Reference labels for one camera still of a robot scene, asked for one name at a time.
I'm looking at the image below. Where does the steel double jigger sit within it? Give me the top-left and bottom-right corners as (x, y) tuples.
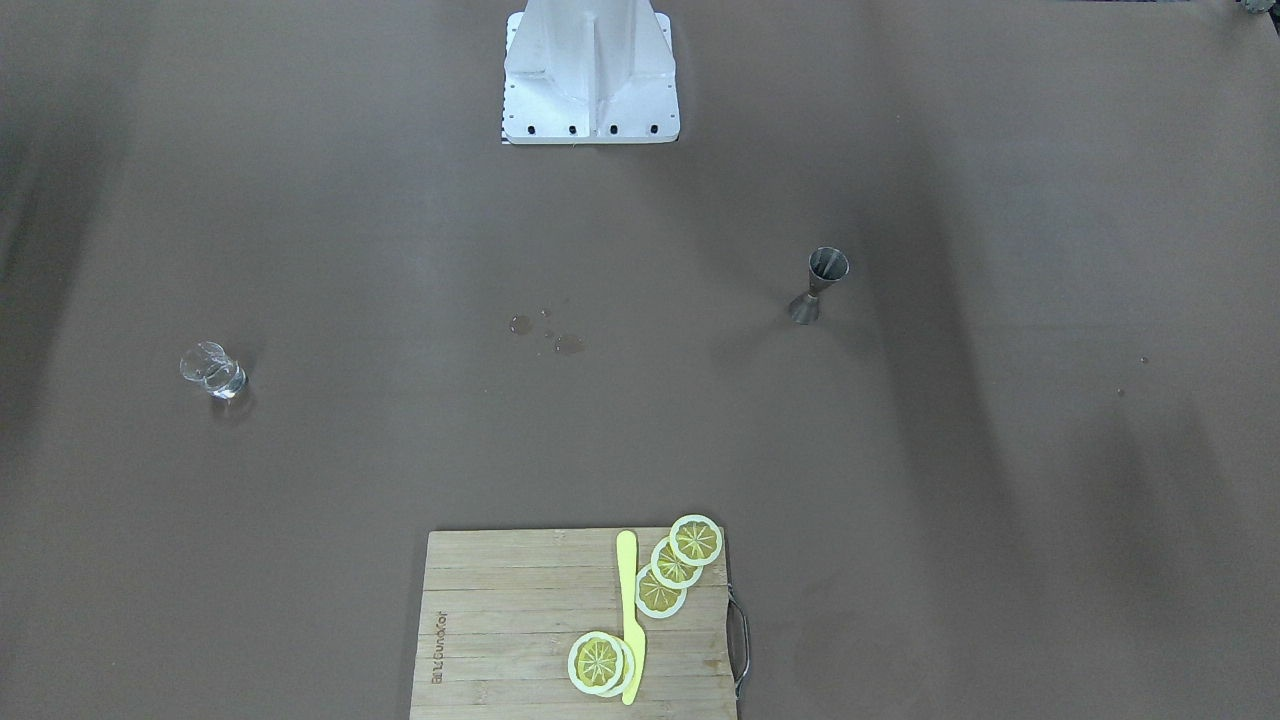
(787, 246), (851, 325)

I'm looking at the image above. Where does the yellow plastic knife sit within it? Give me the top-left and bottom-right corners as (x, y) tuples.
(614, 529), (646, 706)

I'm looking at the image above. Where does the lemon slice near knife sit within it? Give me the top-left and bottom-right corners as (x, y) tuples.
(635, 564), (687, 619)

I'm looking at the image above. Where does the bamboo cutting board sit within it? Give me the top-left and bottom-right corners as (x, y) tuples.
(408, 528), (749, 719)

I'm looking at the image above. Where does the lemon slice under pair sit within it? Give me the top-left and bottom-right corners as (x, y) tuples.
(599, 635), (636, 698)

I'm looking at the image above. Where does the lemon slice top pair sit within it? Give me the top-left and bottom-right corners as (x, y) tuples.
(566, 632), (622, 697)

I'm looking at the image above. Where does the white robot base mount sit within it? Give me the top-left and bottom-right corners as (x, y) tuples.
(500, 1), (681, 146)

